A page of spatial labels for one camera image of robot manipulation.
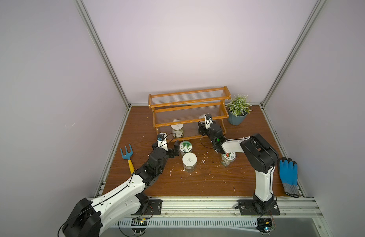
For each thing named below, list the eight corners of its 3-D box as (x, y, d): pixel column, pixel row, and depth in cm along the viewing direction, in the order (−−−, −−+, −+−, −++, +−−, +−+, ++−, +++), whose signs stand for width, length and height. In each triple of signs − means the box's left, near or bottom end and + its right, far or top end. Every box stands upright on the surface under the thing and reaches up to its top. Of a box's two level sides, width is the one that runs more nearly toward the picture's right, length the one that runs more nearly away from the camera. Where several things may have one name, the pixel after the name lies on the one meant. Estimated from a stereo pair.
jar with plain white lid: (182, 172, 87) (182, 165, 79) (183, 159, 92) (182, 152, 84) (196, 172, 87) (197, 165, 79) (196, 159, 92) (196, 152, 84)
